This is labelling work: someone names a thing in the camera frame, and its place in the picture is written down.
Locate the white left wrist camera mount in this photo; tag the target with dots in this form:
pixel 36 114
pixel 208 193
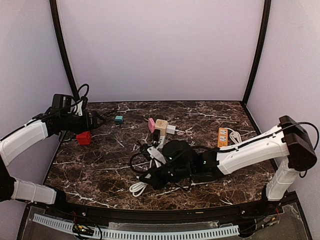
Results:
pixel 78 108

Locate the teal usb charger plug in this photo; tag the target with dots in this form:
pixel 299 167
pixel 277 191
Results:
pixel 119 119

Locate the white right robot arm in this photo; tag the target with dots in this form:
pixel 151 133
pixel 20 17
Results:
pixel 287 141

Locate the red cube socket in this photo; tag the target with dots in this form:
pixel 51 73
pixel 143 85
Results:
pixel 84 138

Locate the white slotted cable duct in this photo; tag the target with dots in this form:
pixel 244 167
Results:
pixel 128 231

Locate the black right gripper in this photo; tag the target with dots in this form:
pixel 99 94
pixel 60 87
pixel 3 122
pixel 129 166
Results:
pixel 161 175

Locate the white power strip at back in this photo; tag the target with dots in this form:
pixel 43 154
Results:
pixel 161 142

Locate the beige cube socket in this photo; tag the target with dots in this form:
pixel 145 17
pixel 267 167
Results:
pixel 161 125

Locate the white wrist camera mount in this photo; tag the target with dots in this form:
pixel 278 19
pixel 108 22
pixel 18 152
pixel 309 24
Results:
pixel 78 108
pixel 156 154

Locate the orange power strip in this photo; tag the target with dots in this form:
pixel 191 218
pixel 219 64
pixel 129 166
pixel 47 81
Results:
pixel 223 137

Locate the white usb charger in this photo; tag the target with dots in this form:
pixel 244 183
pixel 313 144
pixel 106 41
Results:
pixel 171 129

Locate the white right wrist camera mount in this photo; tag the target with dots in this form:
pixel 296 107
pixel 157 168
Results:
pixel 156 154

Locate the pink plug adapter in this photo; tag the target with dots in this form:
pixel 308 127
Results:
pixel 151 125

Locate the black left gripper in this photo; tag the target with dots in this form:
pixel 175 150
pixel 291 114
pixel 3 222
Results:
pixel 89 120

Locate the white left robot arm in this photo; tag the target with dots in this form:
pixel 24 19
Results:
pixel 66 114

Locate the black plug at back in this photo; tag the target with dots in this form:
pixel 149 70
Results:
pixel 156 136

